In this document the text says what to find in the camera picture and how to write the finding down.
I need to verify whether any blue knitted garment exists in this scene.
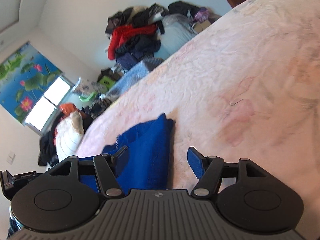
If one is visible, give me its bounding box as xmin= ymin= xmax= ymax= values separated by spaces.
xmin=77 ymin=113 xmax=175 ymax=196

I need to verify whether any dark clothes pile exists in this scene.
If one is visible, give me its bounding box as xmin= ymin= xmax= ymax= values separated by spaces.
xmin=105 ymin=3 xmax=168 ymax=70

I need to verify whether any orange cloth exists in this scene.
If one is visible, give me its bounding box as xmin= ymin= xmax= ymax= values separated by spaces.
xmin=59 ymin=102 xmax=86 ymax=118

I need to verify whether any bright window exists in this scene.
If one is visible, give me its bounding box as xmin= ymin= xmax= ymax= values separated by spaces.
xmin=24 ymin=76 xmax=71 ymax=134

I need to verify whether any green plastic item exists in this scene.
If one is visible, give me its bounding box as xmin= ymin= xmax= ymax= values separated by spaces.
xmin=79 ymin=76 xmax=116 ymax=102

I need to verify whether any pink floral bed cover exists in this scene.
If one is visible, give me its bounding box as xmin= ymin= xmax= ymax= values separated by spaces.
xmin=77 ymin=0 xmax=319 ymax=239

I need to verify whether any light blue towel blanket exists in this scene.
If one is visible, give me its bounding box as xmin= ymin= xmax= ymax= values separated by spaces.
xmin=100 ymin=58 xmax=163 ymax=102

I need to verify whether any lotus flower window blind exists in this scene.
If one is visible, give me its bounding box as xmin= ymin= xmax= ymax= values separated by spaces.
xmin=1 ymin=42 xmax=62 ymax=123

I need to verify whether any red jacket in pile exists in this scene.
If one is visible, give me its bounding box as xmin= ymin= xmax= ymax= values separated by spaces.
xmin=107 ymin=24 xmax=158 ymax=61

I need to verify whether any light blue bag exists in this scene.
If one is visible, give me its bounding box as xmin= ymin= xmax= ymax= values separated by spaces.
xmin=157 ymin=14 xmax=197 ymax=60

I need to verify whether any purple bag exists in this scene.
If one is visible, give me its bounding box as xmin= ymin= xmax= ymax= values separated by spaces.
xmin=194 ymin=7 xmax=210 ymax=23

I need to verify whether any wall switch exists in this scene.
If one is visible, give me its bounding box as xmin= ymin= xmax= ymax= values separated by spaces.
xmin=7 ymin=151 xmax=16 ymax=165

